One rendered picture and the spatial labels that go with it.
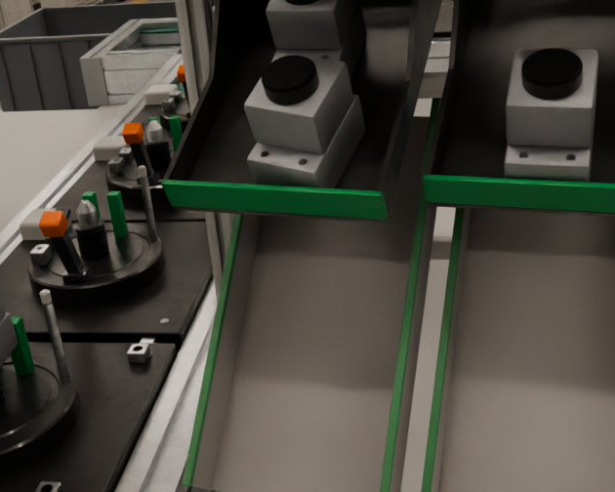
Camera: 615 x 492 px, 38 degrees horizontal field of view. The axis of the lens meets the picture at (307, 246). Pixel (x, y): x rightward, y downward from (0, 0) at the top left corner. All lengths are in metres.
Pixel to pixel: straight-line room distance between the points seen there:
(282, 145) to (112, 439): 0.31
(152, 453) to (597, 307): 0.35
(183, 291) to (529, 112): 0.51
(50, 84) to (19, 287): 1.78
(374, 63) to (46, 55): 2.15
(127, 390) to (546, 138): 0.43
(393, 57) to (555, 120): 0.15
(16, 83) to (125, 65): 0.92
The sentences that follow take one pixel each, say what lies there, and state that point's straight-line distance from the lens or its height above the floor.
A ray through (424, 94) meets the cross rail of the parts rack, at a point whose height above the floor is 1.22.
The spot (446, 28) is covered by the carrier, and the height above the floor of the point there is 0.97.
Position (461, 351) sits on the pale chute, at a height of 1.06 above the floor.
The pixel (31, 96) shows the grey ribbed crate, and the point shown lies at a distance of 2.76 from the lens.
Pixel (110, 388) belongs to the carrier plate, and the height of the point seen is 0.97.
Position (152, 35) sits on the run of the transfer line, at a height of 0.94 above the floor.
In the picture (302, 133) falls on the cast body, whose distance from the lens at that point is 0.49.
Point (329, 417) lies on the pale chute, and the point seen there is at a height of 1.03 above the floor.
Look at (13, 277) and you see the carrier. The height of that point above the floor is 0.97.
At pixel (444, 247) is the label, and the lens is 0.64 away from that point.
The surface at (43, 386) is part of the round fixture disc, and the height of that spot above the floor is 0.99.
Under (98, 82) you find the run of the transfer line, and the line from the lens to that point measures 1.91.
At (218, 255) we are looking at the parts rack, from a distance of 0.66.
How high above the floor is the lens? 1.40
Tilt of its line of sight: 27 degrees down
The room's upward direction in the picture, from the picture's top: 5 degrees counter-clockwise
